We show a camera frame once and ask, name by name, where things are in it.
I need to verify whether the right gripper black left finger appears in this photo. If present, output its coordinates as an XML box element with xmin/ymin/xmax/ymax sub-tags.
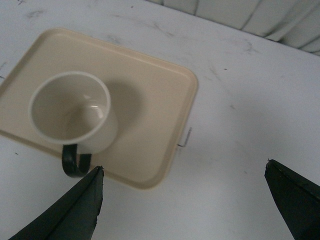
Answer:
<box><xmin>11</xmin><ymin>166</ymin><xmax>104</xmax><ymax>240</ymax></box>

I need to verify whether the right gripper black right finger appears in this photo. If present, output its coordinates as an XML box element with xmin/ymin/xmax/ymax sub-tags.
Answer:
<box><xmin>264</xmin><ymin>159</ymin><xmax>320</xmax><ymax>240</ymax></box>

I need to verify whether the cream mug with black handle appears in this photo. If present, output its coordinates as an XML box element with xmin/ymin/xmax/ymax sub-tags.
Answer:
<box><xmin>28</xmin><ymin>71</ymin><xmax>119</xmax><ymax>178</ymax></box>

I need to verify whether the beige rectangular tray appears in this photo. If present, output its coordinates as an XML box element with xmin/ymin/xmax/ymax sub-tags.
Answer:
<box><xmin>0</xmin><ymin>28</ymin><xmax>198</xmax><ymax>190</ymax></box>

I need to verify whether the pale grey curtain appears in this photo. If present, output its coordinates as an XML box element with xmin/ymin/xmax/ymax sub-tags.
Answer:
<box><xmin>155</xmin><ymin>0</ymin><xmax>320</xmax><ymax>55</ymax></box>

